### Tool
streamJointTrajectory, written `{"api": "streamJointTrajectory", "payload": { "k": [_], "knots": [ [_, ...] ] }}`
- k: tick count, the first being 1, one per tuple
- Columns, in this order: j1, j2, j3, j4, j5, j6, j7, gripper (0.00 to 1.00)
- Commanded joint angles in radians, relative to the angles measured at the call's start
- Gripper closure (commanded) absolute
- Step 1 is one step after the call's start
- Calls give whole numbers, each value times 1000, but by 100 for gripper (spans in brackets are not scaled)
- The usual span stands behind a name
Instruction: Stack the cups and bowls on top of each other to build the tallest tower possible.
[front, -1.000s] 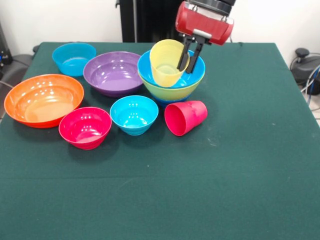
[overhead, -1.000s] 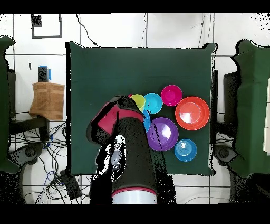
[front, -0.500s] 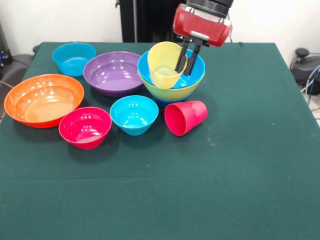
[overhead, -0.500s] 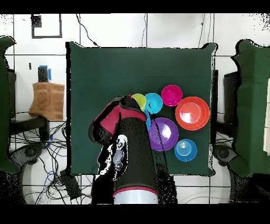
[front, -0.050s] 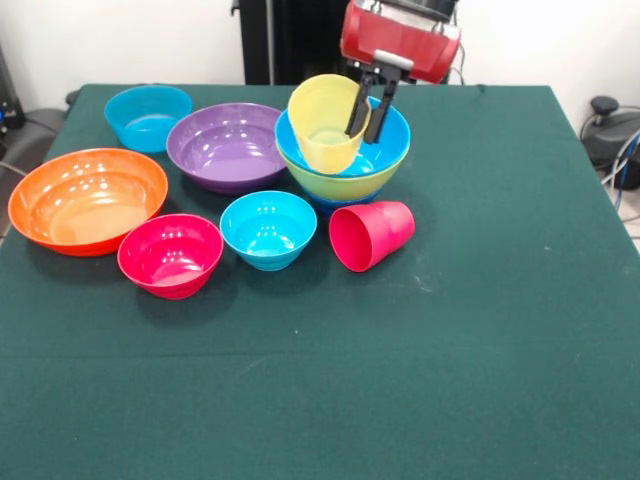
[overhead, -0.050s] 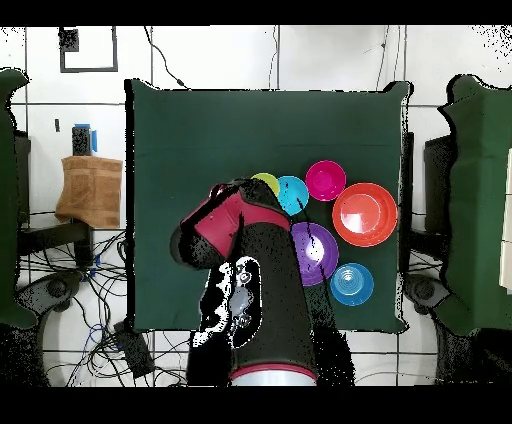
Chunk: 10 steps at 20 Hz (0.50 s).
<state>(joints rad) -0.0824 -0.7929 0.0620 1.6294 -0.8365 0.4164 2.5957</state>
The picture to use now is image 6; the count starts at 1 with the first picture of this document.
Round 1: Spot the pink bowl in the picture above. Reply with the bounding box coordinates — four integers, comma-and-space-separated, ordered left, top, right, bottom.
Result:
304, 159, 348, 203

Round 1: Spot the green-covered side table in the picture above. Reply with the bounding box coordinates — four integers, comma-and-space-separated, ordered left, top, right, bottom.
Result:
0, 67, 39, 329
433, 73, 512, 337

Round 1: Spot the yellow cup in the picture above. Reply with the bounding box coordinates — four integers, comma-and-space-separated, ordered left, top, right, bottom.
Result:
250, 172, 282, 198

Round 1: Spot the translucent blue bowl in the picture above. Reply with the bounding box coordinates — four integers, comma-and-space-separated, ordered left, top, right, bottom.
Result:
330, 262, 376, 308

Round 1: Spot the tangle of floor cables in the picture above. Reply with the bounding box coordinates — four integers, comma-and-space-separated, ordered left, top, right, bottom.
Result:
17, 229, 193, 387

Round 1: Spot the orange bowl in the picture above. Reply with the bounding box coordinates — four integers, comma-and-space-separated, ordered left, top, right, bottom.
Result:
331, 182, 400, 248

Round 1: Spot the black metal frame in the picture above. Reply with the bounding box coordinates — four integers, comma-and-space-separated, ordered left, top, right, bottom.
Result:
15, 125, 95, 268
398, 130, 416, 275

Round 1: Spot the white sheet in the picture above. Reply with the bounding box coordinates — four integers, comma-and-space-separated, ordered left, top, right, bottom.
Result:
498, 147, 512, 296

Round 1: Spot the thin black floor cable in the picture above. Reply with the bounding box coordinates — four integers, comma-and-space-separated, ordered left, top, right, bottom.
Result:
374, 25, 391, 92
266, 25, 281, 90

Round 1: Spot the black square floor frame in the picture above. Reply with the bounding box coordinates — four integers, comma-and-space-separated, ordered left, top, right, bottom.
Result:
58, 25, 120, 74

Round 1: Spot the grey round floor base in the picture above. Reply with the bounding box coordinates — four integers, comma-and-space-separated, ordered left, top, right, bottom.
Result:
17, 271, 85, 317
403, 273, 451, 315

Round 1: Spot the small cyan bowl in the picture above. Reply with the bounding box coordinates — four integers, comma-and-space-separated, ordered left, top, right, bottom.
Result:
276, 174, 310, 218

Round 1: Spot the black equipment box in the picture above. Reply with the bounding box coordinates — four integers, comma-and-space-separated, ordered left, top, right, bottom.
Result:
13, 133, 32, 225
423, 134, 457, 237

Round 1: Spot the blue tape strip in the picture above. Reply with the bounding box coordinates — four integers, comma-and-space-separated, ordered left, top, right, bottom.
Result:
73, 122, 99, 154

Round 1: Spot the purple bowl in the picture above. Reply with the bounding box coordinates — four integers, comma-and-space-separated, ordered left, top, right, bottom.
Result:
290, 221, 341, 288

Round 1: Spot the black floor cable with plug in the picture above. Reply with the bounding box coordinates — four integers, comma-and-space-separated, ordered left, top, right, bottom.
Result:
142, 25, 190, 90

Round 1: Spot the dark grey floor box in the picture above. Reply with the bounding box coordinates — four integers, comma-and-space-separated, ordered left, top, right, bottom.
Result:
113, 319, 156, 379

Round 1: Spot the dark green table cloth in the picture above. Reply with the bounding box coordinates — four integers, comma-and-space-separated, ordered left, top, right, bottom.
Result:
125, 78, 413, 334

